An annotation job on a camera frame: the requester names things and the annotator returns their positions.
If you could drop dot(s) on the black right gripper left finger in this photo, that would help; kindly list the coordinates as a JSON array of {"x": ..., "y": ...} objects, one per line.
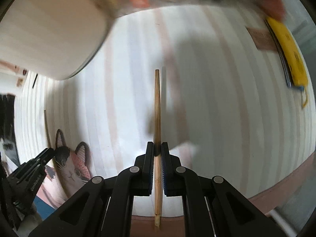
[{"x": 102, "y": 207}]

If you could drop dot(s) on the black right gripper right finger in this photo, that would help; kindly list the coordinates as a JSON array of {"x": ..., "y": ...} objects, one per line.
[{"x": 212, "y": 206}]

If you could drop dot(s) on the light wooden chopstick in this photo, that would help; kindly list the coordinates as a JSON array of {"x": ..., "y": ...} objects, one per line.
[{"x": 157, "y": 151}]

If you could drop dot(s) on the striped table mat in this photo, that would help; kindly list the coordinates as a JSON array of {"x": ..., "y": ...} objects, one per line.
[{"x": 226, "y": 109}]

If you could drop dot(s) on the yellow utility knife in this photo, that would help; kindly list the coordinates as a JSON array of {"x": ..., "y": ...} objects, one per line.
[{"x": 292, "y": 62}]

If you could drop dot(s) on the beige utensil holder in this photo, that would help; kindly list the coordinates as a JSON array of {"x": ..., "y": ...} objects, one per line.
[{"x": 54, "y": 38}]

